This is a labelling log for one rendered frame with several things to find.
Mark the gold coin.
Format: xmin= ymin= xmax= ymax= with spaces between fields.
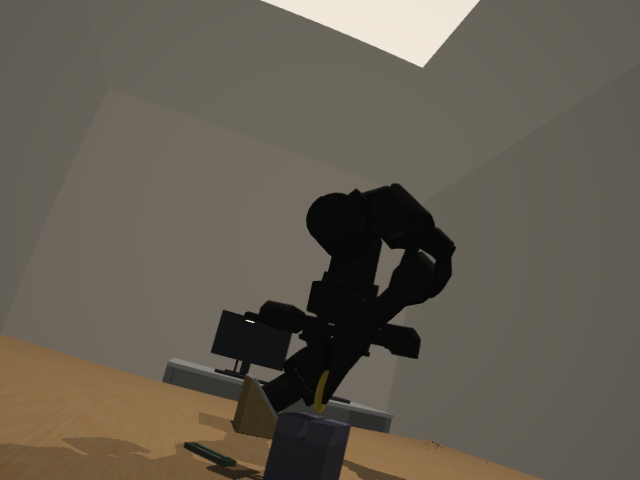
xmin=314 ymin=370 xmax=330 ymax=413

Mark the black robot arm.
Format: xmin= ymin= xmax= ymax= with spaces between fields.
xmin=261 ymin=184 xmax=456 ymax=416

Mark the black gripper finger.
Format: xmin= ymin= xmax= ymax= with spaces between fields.
xmin=321 ymin=342 xmax=370 ymax=405
xmin=298 ymin=334 xmax=335 ymax=393

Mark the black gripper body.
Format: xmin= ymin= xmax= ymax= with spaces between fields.
xmin=257 ymin=265 xmax=421 ymax=359

